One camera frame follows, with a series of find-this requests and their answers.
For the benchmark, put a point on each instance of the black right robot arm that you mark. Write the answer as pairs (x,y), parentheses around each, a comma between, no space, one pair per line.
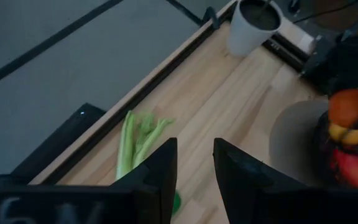
(353,62)

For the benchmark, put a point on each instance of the dark wicker basket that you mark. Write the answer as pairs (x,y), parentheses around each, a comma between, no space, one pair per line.
(323,146)

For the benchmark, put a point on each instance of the yellow toy lemon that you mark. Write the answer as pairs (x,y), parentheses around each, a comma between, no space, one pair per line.
(336,132)

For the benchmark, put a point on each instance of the red and yellow toy mango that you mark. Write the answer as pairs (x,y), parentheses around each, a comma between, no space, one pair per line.
(353,169)

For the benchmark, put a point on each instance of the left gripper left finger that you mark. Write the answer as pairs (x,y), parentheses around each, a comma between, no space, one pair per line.
(157,180)

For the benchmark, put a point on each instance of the round grey placemat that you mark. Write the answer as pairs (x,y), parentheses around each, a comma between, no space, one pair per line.
(291,140)

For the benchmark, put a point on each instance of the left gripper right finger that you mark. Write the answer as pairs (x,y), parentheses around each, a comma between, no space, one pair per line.
(238,177)

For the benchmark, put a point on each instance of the green toy lime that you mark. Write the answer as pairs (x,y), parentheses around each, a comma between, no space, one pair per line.
(176,203)

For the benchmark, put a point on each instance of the green plant in white pot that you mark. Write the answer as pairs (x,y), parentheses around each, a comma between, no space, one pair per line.
(244,37)

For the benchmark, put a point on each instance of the green and white toy leek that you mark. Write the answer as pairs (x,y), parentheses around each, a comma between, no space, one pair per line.
(126,146)

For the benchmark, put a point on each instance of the toy orange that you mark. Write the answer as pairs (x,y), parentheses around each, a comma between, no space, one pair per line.
(348,107)

